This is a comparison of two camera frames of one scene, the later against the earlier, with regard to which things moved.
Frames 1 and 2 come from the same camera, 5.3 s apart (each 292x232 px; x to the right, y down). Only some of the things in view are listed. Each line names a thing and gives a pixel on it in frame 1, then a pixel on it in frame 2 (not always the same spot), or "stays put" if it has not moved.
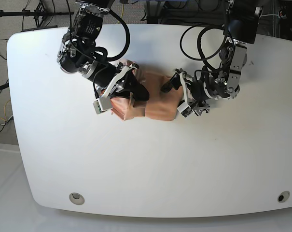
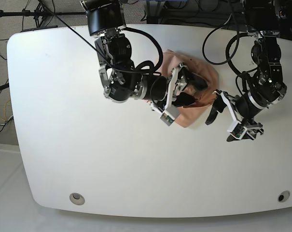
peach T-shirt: x=160 y=105 to x=190 y=115
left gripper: x=105 y=74 to x=162 y=89
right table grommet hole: x=283 y=196 stays put
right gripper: x=197 y=106 to x=247 y=108
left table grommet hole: x=76 y=198 stays put
